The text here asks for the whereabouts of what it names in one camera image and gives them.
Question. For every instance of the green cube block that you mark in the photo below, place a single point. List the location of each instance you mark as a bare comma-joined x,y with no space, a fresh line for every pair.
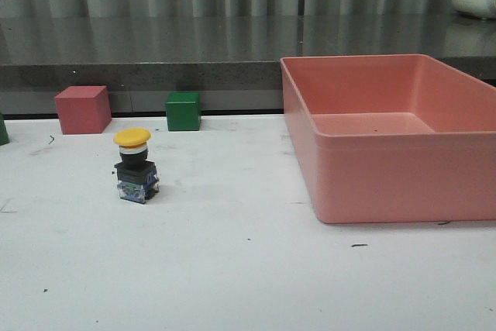
183,111

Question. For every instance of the yellow mushroom push button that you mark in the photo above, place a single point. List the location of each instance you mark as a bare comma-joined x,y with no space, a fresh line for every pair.
137,177

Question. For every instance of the pink cube block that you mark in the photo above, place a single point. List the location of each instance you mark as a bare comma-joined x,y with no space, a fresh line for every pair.
83,109

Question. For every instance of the pink plastic bin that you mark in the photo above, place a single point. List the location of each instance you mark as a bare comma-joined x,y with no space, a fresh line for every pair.
391,138

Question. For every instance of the green block at left edge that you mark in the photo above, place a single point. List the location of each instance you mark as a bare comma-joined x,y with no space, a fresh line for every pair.
4,135

